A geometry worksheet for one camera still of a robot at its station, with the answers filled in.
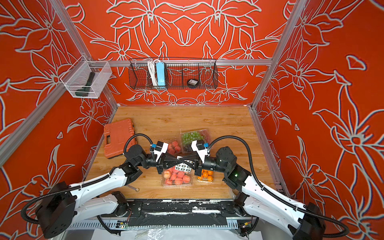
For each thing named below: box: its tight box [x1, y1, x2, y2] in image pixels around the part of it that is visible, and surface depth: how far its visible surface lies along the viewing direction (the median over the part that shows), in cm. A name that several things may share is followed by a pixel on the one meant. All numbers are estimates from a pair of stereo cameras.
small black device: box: [187, 79, 199, 86], surface depth 97 cm
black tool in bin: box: [75, 72, 95, 97], surface depth 83 cm
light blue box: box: [156, 62, 166, 86], surface depth 91 cm
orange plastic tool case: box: [104, 118, 136, 159], surface depth 100 cm
